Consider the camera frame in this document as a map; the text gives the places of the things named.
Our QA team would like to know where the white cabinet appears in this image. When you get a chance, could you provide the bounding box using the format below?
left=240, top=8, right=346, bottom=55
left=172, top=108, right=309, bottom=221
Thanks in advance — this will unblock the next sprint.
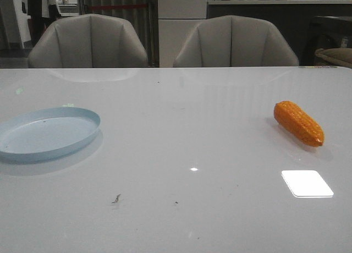
left=157, top=0, right=207, bottom=68

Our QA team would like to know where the light blue round plate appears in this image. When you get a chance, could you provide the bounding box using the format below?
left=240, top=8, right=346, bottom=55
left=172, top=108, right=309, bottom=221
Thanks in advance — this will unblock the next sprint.
left=1, top=107, right=101, bottom=163

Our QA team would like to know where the person in white coat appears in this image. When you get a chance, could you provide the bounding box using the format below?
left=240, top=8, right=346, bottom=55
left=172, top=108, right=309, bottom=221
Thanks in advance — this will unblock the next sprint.
left=20, top=0, right=61, bottom=47

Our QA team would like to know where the tan cushion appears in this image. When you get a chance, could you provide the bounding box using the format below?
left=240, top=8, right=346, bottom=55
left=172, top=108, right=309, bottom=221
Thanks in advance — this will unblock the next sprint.
left=314, top=48, right=351, bottom=69

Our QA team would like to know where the right beige leather chair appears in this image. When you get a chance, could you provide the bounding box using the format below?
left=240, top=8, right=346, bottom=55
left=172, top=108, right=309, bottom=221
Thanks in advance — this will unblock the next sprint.
left=173, top=15, right=299, bottom=68

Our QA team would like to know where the orange plastic corn cob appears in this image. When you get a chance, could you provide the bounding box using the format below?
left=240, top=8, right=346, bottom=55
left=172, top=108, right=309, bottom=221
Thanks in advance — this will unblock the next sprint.
left=273, top=101, right=325, bottom=147

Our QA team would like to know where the left beige leather chair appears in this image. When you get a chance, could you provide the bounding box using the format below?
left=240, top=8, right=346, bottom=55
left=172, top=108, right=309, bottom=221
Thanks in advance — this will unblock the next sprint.
left=28, top=14, right=148, bottom=68

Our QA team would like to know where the beige leather chair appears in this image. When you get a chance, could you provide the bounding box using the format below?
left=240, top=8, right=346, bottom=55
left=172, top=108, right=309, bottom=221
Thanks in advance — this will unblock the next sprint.
left=28, top=14, right=148, bottom=68
left=173, top=15, right=299, bottom=68

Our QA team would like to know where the grey counter with white top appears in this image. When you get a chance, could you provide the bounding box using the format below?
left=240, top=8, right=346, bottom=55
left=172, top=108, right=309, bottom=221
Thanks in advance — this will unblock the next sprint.
left=207, top=0, right=351, bottom=65

